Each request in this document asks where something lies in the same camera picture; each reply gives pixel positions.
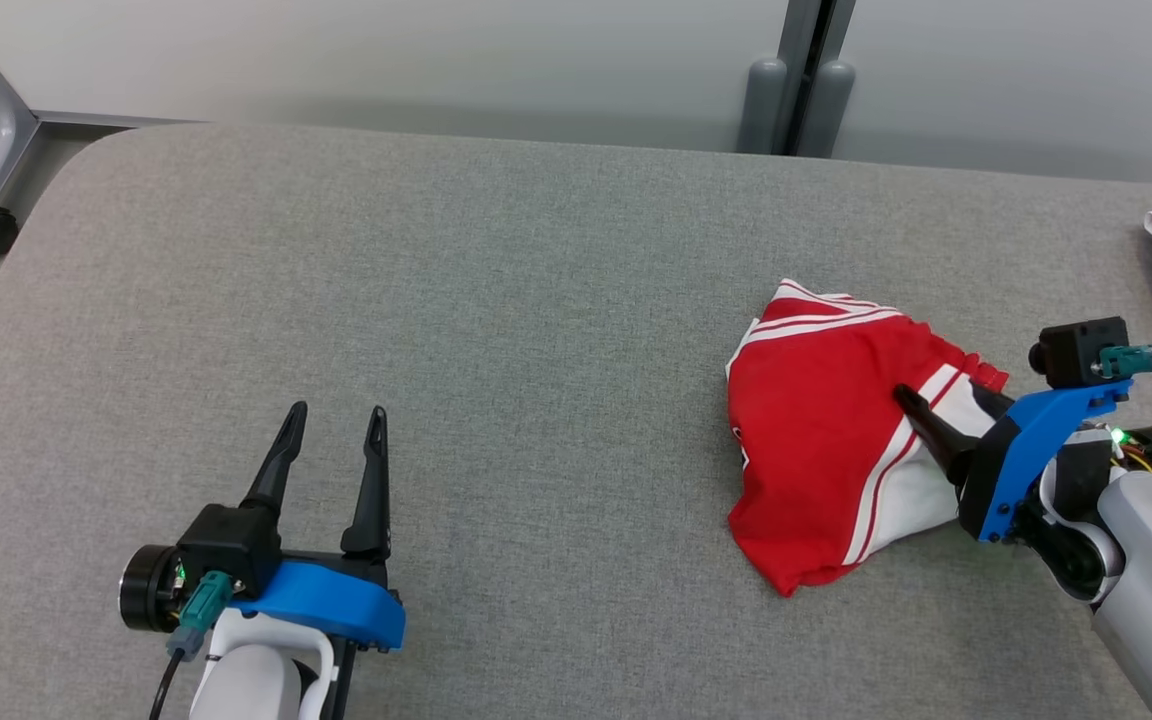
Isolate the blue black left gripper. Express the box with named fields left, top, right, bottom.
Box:
left=231, top=402, right=407, bottom=656

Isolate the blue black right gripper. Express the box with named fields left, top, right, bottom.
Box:
left=894, top=378, right=1134, bottom=544

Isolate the red and white jersey shirt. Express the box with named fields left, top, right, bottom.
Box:
left=726, top=278, right=1012, bottom=598

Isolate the left camera cable teal plug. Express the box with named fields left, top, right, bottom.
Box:
left=148, top=570, right=235, bottom=720

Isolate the grey partition post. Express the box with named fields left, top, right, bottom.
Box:
left=736, top=0, right=857, bottom=159

